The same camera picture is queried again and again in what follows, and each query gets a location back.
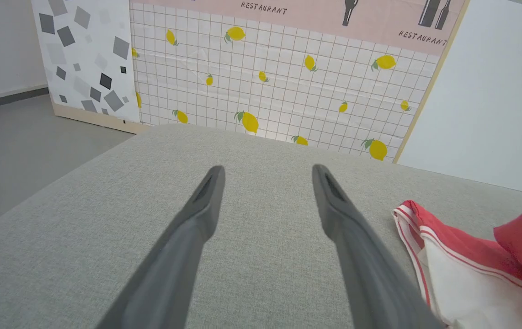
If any grey squares print panel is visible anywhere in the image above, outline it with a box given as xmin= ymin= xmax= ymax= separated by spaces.
xmin=31 ymin=0 xmax=153 ymax=135

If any lemon print partition panel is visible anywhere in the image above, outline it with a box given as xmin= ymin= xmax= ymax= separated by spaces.
xmin=128 ymin=0 xmax=470 ymax=164

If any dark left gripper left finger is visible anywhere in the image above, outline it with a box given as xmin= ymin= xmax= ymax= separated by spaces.
xmin=96 ymin=165 xmax=226 ymax=329

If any red and white basketball jersey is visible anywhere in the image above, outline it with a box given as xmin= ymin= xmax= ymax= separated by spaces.
xmin=392 ymin=185 xmax=522 ymax=329

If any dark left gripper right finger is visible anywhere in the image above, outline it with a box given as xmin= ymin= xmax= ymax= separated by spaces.
xmin=311 ymin=164 xmax=445 ymax=329

